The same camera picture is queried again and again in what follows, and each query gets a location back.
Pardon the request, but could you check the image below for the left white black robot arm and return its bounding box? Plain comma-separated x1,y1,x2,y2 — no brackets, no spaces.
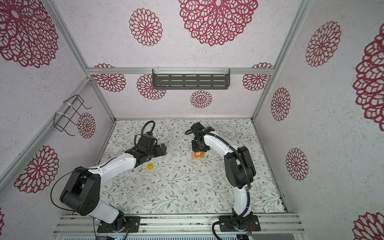
60,133,167,233

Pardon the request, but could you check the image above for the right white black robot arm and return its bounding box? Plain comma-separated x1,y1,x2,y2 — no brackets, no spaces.
185,122,256,221

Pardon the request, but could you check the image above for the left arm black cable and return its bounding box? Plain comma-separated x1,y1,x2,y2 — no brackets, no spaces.
50,120,156,212

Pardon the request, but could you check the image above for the grey metal wall shelf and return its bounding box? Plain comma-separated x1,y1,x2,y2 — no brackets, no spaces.
152,69,231,90

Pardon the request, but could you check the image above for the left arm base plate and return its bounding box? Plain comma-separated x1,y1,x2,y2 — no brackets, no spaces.
97,216,141,233

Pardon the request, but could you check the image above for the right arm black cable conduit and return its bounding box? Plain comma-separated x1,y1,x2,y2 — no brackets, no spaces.
184,128,253,240

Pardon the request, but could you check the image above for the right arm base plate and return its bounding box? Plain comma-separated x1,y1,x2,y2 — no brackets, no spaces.
219,213,261,232

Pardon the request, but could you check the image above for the black wire wall rack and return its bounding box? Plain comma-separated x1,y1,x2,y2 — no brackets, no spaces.
53,95,91,137

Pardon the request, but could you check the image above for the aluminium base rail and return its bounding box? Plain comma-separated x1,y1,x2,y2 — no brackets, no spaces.
51,213,305,240

